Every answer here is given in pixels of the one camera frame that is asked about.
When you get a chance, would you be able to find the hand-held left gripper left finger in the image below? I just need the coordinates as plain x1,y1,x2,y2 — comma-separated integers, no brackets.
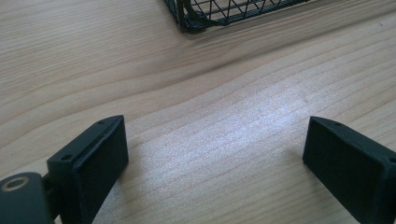
46,114,130,224

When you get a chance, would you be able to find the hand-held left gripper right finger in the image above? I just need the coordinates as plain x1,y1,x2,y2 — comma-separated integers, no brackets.
302,116,396,224

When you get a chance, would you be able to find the black wire mesh basket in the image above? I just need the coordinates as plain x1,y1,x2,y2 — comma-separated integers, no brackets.
163,0,312,34

